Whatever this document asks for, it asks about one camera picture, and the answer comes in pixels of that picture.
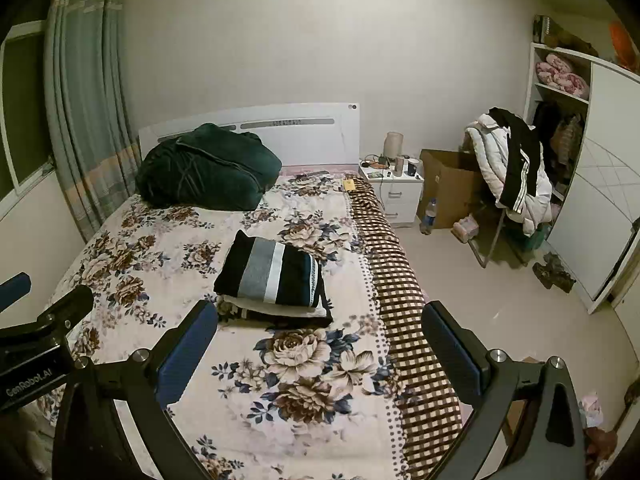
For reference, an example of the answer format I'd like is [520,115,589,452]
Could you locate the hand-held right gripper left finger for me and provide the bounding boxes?
[52,300,220,480]

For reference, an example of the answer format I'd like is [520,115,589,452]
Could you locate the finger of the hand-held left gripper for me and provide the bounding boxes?
[0,284,96,347]
[0,272,32,314]

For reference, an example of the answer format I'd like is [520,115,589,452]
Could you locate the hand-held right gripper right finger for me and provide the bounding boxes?
[421,300,587,480]

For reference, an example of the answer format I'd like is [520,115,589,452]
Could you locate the striped knit sweater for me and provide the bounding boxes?
[213,229,327,308]

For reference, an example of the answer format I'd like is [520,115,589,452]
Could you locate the hanging dark clothes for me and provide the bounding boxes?
[532,101,587,177]

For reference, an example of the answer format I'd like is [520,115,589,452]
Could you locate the brown checked blanket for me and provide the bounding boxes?
[346,175,464,480]

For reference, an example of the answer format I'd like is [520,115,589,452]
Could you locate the folded white garment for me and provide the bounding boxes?
[219,294,332,320]

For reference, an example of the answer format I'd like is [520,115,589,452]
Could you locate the floral bedspread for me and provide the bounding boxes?
[34,172,403,480]

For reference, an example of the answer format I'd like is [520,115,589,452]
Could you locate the metal chair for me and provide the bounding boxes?
[467,199,532,269]

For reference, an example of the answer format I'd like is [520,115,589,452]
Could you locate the tissue pack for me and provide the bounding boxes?
[452,213,482,242]

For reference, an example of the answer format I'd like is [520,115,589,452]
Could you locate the camouflage shoes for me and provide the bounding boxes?
[532,252,578,294]

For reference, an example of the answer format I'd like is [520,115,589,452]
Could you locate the water bottle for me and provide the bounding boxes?
[418,198,439,235]

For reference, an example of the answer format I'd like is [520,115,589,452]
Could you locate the green bin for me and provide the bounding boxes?
[519,221,552,254]

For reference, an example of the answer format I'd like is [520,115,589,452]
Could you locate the white nightstand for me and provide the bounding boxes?
[358,157,425,229]

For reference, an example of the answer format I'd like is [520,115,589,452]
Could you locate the large cardboard box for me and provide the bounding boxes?
[416,148,487,232]

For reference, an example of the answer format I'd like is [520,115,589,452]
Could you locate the window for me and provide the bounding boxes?
[0,19,56,213]

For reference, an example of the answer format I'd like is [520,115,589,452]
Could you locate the dark green blanket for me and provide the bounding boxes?
[135,123,284,212]

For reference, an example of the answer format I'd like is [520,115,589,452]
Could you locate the pale striped curtain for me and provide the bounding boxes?
[43,0,144,242]

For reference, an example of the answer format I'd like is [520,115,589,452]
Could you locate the black white-striped trousers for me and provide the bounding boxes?
[487,106,544,210]

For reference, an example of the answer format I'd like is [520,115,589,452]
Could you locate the beige table lamp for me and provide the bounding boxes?
[383,131,405,161]

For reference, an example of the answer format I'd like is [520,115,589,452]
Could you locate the white headboard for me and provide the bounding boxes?
[138,102,361,169]

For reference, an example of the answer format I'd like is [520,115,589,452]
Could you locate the pink floral quilt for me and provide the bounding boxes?
[535,53,592,99]

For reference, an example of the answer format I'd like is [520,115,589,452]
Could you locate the olive bag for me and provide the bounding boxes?
[532,13,602,59]

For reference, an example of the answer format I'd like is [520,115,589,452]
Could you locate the orange bag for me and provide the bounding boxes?
[607,19,635,67]

